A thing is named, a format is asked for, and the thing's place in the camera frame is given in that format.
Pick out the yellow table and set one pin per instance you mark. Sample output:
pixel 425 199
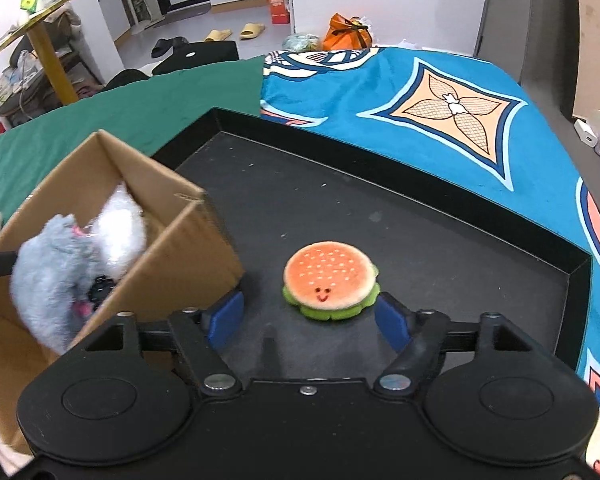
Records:
pixel 55 65

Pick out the blue printed blanket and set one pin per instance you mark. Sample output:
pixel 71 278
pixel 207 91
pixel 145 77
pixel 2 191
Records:
pixel 530 210

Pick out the yellow slipper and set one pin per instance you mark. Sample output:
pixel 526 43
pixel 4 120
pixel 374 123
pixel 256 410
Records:
pixel 217 36
pixel 252 30

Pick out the grey wardrobe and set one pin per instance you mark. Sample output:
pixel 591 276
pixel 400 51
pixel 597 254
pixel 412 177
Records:
pixel 520 10

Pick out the orange bag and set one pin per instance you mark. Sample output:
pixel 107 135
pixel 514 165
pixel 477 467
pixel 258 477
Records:
pixel 342 35

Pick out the grey plush toy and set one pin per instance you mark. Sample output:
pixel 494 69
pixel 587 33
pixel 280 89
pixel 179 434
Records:
pixel 45 275

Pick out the white charger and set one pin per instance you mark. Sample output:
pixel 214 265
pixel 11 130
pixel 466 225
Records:
pixel 586 134

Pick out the red cardboard box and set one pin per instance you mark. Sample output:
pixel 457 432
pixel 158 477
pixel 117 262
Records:
pixel 276 2

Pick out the green packet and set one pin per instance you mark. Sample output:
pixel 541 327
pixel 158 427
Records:
pixel 29 2

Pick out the black tray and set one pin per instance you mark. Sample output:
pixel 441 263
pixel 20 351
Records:
pixel 380 200

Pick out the white translucent plastic bag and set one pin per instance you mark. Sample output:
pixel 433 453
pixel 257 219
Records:
pixel 120 232

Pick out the burger plush toy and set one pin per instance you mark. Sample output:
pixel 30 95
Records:
pixel 327 272

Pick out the green blanket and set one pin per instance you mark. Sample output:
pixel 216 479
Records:
pixel 130 110

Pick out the black cloth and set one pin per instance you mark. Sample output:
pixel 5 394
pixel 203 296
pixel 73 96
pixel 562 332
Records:
pixel 127 79

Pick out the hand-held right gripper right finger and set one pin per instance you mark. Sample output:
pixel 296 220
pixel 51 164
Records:
pixel 391 321

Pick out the white low cabinet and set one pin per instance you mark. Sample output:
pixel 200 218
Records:
pixel 105 15

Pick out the black slipper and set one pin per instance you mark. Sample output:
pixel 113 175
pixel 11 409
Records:
pixel 180 41
pixel 161 48

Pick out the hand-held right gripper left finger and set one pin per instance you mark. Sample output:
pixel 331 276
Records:
pixel 226 321

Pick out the green mesh bag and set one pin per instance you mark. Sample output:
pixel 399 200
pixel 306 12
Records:
pixel 300 42

